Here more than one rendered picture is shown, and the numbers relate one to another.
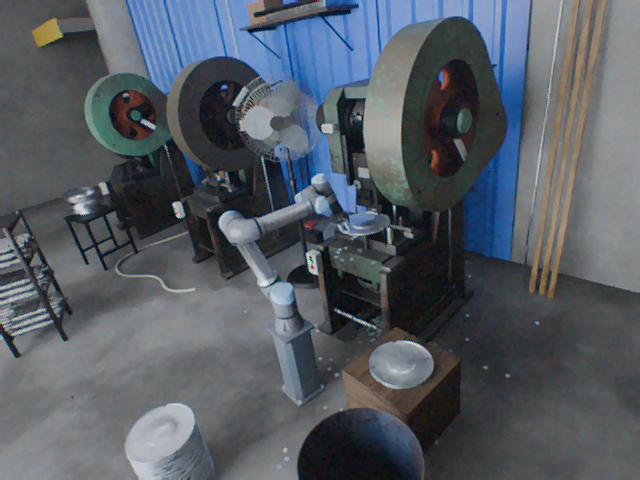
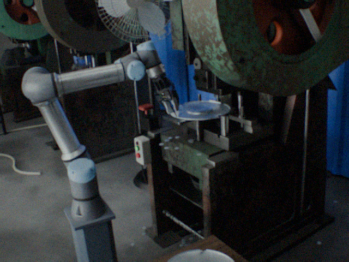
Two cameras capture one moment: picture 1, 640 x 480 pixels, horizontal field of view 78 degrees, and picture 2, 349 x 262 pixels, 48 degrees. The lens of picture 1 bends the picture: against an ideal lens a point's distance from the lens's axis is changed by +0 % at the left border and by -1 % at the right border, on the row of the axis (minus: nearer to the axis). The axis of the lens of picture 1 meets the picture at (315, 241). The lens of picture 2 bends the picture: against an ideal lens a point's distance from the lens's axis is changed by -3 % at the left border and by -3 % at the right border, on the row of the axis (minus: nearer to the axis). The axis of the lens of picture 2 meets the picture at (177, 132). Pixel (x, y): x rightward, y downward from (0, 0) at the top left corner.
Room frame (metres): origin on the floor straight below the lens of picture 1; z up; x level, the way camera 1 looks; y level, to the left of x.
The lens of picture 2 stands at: (0.20, -0.40, 1.36)
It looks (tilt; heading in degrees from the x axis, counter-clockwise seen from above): 20 degrees down; 7
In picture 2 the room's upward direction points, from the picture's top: 4 degrees counter-clockwise
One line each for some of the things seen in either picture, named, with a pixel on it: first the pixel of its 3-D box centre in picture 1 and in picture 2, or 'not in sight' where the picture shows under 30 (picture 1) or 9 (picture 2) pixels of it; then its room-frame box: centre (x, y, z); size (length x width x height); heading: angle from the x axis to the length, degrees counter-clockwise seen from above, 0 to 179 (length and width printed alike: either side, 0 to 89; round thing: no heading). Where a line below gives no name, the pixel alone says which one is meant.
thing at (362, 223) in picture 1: (363, 223); (199, 109); (2.05, -0.29, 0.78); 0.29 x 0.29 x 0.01
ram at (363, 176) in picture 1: (369, 175); (211, 54); (2.10, -0.35, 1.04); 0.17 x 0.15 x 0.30; 131
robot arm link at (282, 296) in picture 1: (283, 298); (83, 177); (1.68, 0.20, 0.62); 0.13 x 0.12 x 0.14; 24
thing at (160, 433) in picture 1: (160, 431); not in sight; (1.22, 0.78, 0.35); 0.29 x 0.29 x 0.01
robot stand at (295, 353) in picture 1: (297, 359); (96, 253); (1.67, 0.20, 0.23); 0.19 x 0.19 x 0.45; 33
